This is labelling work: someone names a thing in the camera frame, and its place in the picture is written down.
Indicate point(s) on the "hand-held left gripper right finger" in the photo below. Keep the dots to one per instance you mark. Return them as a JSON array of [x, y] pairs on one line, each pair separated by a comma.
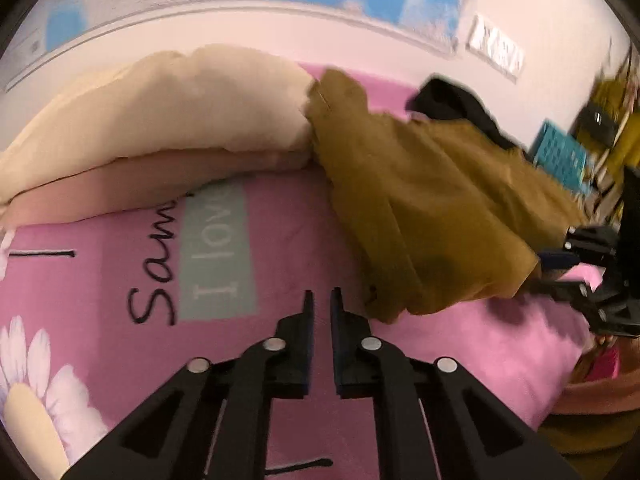
[[338, 325]]

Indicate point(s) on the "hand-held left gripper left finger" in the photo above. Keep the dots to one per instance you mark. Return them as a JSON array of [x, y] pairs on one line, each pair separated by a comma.
[[307, 325]]

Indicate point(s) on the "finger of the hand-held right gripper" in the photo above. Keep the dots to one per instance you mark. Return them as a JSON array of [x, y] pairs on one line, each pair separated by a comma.
[[560, 287], [575, 247]]

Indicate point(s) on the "mustard button-up shirt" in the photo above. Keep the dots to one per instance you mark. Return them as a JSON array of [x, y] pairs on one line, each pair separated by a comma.
[[430, 200]]

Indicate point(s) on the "person's right forearm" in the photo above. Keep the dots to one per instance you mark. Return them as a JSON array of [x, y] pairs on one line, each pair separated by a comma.
[[600, 400]]

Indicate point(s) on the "blue plastic basket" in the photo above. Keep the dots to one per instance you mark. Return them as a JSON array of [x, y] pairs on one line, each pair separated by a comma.
[[562, 155]]

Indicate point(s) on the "pink printed blanket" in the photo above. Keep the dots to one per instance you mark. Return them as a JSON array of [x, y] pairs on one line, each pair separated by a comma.
[[300, 230]]

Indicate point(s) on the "black bag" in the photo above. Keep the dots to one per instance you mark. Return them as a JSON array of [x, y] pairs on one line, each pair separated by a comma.
[[597, 122]]

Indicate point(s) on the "dark yellow cloth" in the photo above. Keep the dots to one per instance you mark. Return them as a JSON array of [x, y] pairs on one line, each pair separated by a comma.
[[627, 125]]

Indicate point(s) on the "person's olive clothing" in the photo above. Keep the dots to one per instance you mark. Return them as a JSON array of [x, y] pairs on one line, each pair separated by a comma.
[[595, 442]]

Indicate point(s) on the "black cloth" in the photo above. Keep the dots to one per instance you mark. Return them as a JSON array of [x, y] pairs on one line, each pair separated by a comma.
[[465, 102]]

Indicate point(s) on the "cream pillow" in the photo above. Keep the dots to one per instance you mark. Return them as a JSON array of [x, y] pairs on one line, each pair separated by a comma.
[[150, 125]]

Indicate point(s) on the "white wall plate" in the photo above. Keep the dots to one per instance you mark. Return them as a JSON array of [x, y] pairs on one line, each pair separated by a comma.
[[497, 47]]

